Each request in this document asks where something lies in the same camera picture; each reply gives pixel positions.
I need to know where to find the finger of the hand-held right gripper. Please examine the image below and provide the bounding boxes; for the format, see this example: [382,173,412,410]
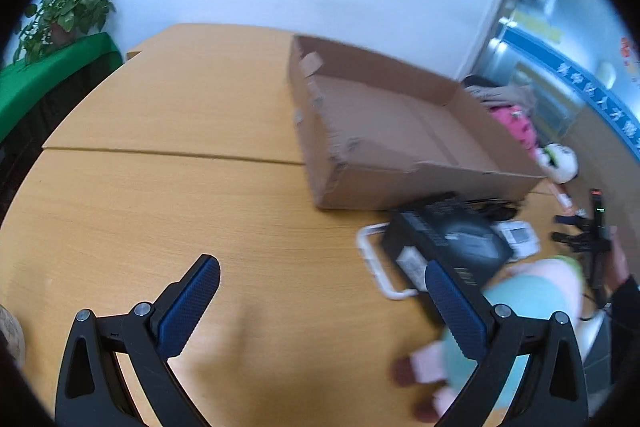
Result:
[550,232,593,254]
[553,214,592,231]

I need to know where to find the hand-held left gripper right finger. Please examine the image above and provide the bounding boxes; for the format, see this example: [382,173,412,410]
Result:
[424,259,591,427]

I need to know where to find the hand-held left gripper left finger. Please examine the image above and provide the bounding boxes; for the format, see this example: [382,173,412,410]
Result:
[54,253,222,427]

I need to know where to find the white calculator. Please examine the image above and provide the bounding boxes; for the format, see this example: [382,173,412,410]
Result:
[492,221,541,263]

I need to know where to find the pastel plush toy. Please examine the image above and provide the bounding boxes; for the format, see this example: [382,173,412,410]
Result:
[392,257,583,423]

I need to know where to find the black product box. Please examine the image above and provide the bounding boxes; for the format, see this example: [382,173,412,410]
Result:
[377,192,516,328]

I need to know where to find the cardboard box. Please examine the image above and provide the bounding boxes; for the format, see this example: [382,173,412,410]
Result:
[287,34,548,211]

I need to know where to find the person's right forearm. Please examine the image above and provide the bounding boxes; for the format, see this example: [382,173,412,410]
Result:
[602,274,640,388]

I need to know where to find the wooden desktop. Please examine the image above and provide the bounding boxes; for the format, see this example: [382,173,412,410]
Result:
[0,23,601,427]

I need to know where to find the person's right hand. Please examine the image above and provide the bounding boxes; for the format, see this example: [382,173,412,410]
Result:
[607,227,632,290]

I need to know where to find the white green plush ball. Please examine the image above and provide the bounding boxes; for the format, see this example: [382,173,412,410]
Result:
[536,143,580,184]

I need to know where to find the pink plush toy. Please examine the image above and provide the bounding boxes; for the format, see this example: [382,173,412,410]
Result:
[487,104,538,152]

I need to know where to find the beige bag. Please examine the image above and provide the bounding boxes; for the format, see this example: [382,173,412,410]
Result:
[462,76,536,108]

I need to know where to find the potted green plant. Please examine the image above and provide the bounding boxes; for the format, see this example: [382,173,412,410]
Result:
[14,0,117,65]

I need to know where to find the white plastic frame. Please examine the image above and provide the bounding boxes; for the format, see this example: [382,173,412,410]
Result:
[356,222,418,302]

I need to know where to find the blue wall banner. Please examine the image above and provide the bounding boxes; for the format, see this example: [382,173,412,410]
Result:
[500,19,640,158]

